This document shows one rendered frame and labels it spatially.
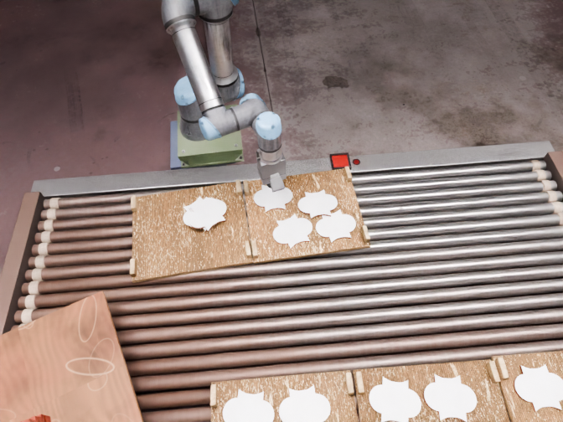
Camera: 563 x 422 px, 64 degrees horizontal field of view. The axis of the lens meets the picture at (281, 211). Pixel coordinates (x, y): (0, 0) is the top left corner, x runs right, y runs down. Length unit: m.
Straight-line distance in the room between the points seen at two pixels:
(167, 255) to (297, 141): 1.73
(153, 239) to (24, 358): 0.53
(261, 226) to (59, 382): 0.78
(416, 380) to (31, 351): 1.11
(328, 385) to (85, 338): 0.71
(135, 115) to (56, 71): 0.87
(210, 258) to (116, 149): 1.86
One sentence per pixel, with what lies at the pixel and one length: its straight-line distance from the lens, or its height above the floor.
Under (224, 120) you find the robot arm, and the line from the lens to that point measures 1.41.
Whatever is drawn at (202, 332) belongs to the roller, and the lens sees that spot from 1.49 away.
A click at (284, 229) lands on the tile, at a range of 1.59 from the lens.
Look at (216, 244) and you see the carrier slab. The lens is 1.59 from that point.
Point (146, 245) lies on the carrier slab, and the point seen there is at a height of 0.94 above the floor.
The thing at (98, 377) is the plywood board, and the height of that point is 1.04.
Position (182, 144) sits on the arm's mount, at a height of 0.95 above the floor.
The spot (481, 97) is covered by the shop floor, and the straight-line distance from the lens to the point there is 3.68.
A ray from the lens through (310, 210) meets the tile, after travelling 1.62.
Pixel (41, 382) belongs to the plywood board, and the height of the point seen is 1.04.
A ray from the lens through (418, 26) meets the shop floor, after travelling 4.22.
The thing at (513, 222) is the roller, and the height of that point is 0.92.
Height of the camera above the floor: 2.31
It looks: 57 degrees down
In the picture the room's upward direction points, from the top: 2 degrees counter-clockwise
